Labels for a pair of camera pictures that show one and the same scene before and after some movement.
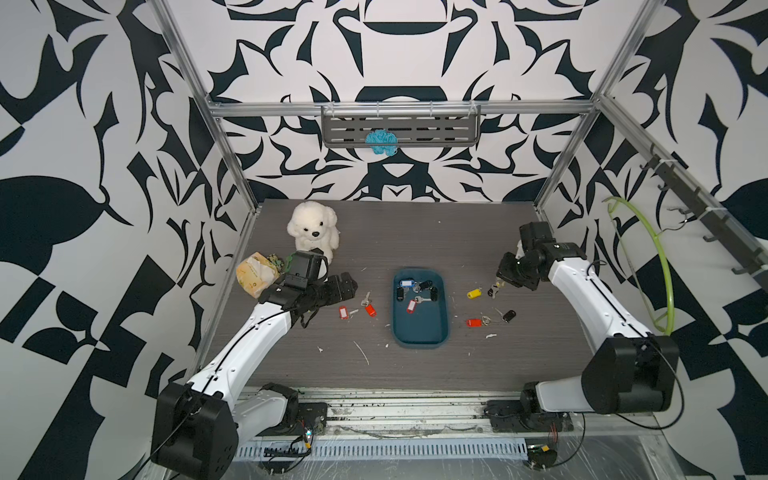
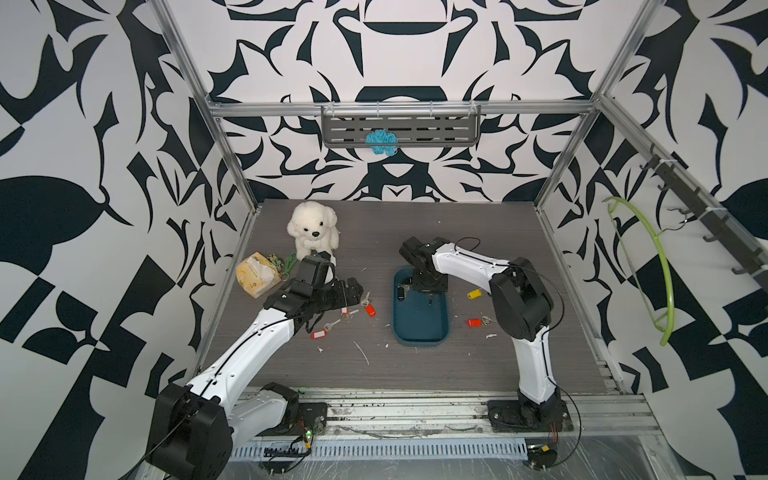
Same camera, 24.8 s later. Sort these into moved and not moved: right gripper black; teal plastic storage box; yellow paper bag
Moved: right gripper black
Not moved: yellow paper bag; teal plastic storage box
